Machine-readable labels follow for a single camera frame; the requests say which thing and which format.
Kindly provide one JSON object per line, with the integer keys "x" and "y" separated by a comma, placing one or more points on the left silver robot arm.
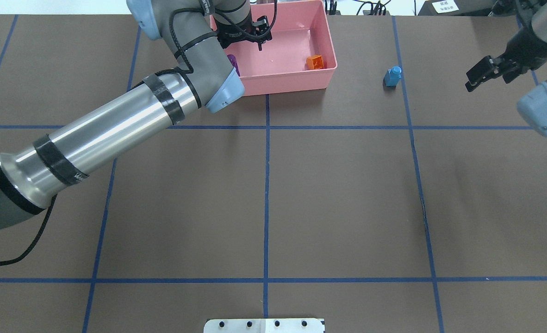
{"x": 197, "y": 32}

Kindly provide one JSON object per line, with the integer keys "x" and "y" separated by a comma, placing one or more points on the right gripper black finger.
{"x": 485, "y": 69}

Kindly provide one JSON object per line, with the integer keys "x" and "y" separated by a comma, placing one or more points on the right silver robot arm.
{"x": 532, "y": 107}

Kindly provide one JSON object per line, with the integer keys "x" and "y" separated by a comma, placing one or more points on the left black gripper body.
{"x": 234, "y": 31}

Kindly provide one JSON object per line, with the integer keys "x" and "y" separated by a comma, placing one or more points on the purple block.
{"x": 232, "y": 59}

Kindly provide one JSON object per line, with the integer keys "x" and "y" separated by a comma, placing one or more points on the orange block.
{"x": 315, "y": 62}

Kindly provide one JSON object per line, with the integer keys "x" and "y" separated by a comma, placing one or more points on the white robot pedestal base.
{"x": 265, "y": 325}

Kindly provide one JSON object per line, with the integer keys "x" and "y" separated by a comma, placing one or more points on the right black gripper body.
{"x": 519, "y": 50}

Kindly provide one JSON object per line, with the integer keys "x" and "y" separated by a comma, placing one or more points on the small blue block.
{"x": 393, "y": 77}

